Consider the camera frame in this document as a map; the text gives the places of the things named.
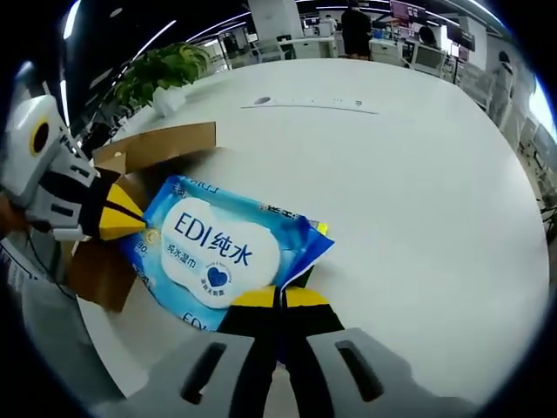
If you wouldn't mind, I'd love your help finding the person's left hand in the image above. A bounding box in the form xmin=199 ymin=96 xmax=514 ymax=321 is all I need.
xmin=0 ymin=193 xmax=28 ymax=237

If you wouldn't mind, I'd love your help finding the white office chair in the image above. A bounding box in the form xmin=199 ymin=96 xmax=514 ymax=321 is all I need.
xmin=411 ymin=43 xmax=449 ymax=79

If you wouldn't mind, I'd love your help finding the green potted plant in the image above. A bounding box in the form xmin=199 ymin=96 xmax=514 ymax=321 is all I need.
xmin=113 ymin=42 xmax=213 ymax=118

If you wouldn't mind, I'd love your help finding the white table power strip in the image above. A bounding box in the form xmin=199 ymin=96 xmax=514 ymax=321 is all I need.
xmin=240 ymin=94 xmax=380 ymax=117

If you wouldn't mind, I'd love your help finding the brown cardboard shoe box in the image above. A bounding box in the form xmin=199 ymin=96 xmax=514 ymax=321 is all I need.
xmin=64 ymin=121 xmax=218 ymax=313

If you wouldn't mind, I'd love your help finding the blue wet wipes pack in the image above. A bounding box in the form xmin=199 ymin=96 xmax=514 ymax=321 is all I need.
xmin=117 ymin=173 xmax=336 ymax=334

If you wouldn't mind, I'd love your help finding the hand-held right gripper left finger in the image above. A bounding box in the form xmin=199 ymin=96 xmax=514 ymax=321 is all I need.
xmin=142 ymin=287 xmax=280 ymax=418

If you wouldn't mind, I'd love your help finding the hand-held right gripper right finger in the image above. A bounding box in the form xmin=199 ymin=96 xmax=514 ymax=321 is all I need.
xmin=280 ymin=287 xmax=473 ymax=418

